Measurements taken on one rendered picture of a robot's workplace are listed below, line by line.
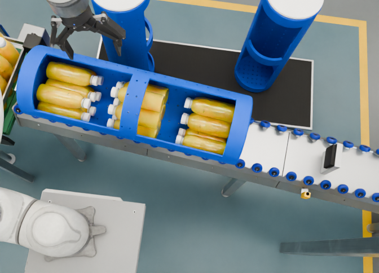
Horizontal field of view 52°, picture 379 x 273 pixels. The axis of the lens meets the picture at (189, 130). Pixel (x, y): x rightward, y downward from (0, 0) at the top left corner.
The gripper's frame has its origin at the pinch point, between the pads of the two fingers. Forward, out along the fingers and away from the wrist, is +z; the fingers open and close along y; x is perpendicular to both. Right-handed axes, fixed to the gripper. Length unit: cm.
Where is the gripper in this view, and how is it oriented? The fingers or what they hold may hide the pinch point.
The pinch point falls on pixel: (95, 51)
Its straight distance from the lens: 115.9
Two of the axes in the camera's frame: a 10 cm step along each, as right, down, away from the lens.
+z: 0.5, 3.6, 9.3
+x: 0.6, 9.3, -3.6
